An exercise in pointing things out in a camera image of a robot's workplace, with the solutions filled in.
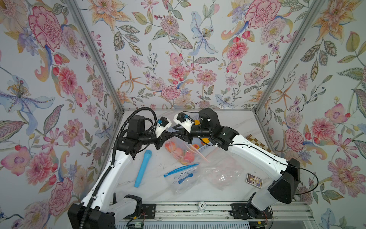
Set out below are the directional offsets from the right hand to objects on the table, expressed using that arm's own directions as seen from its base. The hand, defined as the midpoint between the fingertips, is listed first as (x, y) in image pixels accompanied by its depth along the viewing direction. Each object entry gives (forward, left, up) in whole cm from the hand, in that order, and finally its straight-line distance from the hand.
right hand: (173, 128), depth 69 cm
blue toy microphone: (+1, +19, -29) cm, 34 cm away
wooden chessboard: (+15, -54, -32) cm, 64 cm away
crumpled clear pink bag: (-7, -28, -32) cm, 43 cm away
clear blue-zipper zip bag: (-16, -6, -25) cm, 30 cm away
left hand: (-2, 0, -3) cm, 3 cm away
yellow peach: (+6, -13, -27) cm, 30 cm away
